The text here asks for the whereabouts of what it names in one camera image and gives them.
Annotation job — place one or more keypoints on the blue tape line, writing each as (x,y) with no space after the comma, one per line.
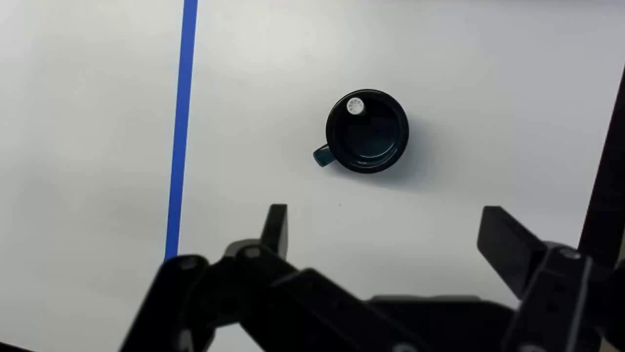
(181,126)

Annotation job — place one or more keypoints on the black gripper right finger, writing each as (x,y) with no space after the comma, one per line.
(511,249)

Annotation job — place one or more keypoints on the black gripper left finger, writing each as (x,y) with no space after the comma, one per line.
(274,236)

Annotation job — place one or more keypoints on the dark teal speckled mug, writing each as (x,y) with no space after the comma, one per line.
(366,144)

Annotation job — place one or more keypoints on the white capped marker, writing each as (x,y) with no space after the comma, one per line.
(356,107)

